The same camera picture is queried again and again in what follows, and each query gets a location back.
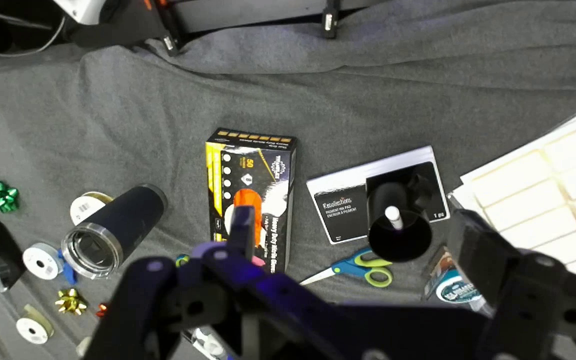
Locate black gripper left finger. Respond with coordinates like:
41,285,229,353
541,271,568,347
84,206,331,360

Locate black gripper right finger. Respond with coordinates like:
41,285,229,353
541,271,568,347
446,210,576,360

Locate clear box with mints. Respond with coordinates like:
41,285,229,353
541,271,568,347
423,242,497,319

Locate dark tumbler with clear lid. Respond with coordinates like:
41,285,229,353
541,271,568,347
61,182,170,283

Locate gold gift bow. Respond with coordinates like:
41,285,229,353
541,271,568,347
55,286,91,317

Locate white label sheets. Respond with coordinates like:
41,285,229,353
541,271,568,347
446,99,576,283

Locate white spool gold ribbon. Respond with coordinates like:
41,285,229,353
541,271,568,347
69,190,116,228
14,304,57,348

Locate black box with orange tool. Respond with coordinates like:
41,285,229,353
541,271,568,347
204,126,299,277

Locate small green blue scissors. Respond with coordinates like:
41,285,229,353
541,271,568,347
299,246,397,290

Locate green gift bow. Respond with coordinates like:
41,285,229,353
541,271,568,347
0,179,23,216

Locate black booklet white edge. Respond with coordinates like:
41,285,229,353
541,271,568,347
304,145,453,248

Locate grey table cloth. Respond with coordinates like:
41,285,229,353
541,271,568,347
0,0,576,360

